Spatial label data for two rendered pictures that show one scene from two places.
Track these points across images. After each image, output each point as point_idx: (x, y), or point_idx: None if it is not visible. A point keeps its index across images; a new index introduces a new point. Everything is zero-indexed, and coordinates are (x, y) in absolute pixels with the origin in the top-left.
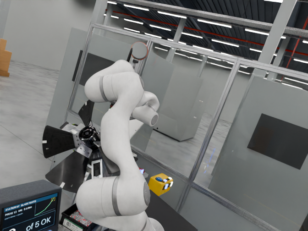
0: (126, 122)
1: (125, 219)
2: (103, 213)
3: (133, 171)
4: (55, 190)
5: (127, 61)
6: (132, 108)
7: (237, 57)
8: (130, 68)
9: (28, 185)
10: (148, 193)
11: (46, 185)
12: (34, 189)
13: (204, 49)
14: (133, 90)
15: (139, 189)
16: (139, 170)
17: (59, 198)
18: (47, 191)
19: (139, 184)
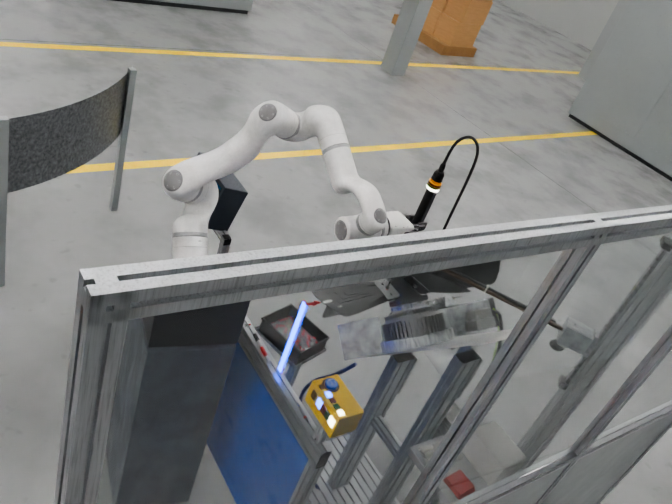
0: (235, 140)
1: (181, 215)
2: None
3: (186, 160)
4: (221, 184)
5: (446, 156)
6: (250, 134)
7: (594, 213)
8: (316, 113)
9: (233, 180)
10: (171, 179)
11: (232, 185)
12: (225, 178)
13: (670, 205)
14: (251, 112)
15: (171, 167)
16: (192, 169)
17: (220, 194)
18: (219, 180)
19: (174, 166)
